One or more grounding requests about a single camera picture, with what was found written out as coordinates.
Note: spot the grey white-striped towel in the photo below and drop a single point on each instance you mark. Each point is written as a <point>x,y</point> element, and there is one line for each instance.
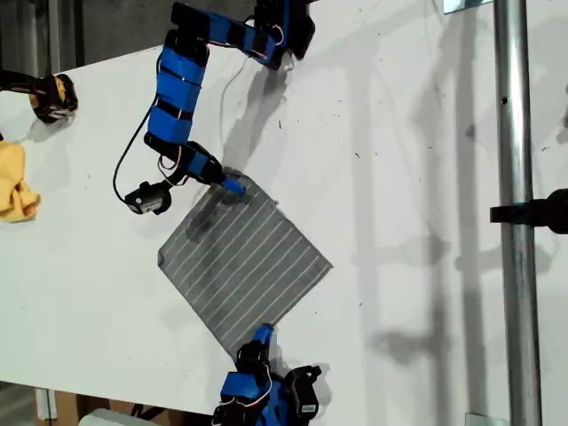
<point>248,262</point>

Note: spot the white box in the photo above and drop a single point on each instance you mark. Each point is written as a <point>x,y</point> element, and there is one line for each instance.
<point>106,418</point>

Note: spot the black yellow power tool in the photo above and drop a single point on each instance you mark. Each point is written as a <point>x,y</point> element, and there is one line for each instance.
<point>53,97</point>

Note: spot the yellow cloth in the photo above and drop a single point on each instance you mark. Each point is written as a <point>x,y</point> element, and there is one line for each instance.
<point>13,186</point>

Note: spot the black clamp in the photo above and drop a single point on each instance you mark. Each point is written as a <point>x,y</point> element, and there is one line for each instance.
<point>532,213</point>

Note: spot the black camera stalk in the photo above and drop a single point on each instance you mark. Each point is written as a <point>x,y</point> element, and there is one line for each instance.
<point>175,181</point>
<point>302,375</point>

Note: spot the black camera box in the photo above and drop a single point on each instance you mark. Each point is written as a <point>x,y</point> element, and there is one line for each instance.
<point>148,199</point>
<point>306,404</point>

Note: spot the steel post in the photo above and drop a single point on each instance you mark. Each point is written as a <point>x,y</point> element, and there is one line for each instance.
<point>517,222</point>

